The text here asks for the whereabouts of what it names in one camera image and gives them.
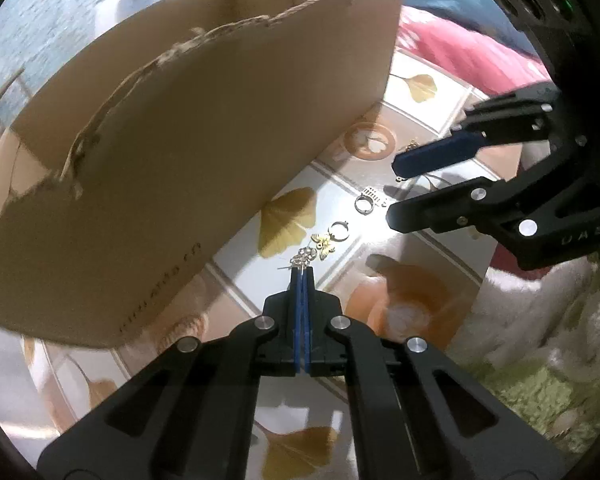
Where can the white fleece clothing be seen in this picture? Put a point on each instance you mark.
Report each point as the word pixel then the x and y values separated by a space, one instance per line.
pixel 530 300

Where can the green fleece cloth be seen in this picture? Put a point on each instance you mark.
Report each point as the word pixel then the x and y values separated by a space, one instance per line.
pixel 530 400

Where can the small comb-shaped charm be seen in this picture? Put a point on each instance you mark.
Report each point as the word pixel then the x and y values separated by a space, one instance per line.
pixel 373 194

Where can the pink blanket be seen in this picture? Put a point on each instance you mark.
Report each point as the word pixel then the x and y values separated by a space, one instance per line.
pixel 460 45

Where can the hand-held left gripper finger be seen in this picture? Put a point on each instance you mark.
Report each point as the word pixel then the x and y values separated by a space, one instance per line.
pixel 308 320
pixel 297 320

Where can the gold butterfly earring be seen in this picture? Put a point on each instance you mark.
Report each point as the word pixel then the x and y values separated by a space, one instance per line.
pixel 325 247

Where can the flower-shaped earring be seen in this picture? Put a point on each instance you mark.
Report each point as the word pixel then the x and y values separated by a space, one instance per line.
pixel 304 257

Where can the brown cardboard box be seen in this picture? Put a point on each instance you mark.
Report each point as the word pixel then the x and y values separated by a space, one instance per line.
pixel 180 160

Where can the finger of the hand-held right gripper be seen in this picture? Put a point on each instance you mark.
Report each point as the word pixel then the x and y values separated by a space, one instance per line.
pixel 435 155
pixel 430 210

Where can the blue patterned curtain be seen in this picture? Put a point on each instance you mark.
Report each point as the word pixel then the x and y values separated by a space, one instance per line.
pixel 35 30

